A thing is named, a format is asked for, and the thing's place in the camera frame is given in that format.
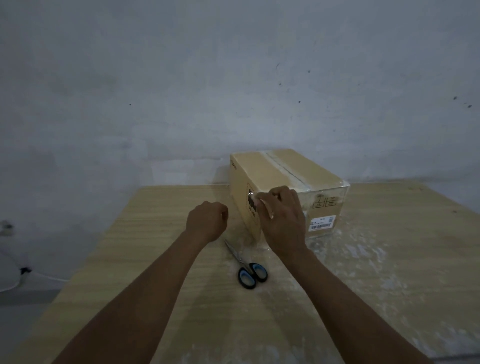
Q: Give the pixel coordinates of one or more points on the person's right forearm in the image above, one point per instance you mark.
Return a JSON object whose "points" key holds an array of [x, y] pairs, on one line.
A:
{"points": [[352, 311]]}

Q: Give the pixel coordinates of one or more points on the person's right hand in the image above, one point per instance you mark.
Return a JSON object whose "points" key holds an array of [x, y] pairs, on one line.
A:
{"points": [[285, 225]]}

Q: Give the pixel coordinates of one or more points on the person's left forearm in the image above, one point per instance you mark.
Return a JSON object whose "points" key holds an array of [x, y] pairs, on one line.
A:
{"points": [[138, 303]]}

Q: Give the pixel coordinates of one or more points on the brown cardboard box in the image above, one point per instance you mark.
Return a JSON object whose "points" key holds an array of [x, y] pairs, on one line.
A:
{"points": [[288, 168]]}

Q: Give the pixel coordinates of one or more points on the person's left hand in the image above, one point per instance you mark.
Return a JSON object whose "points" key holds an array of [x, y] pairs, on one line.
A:
{"points": [[206, 221]]}

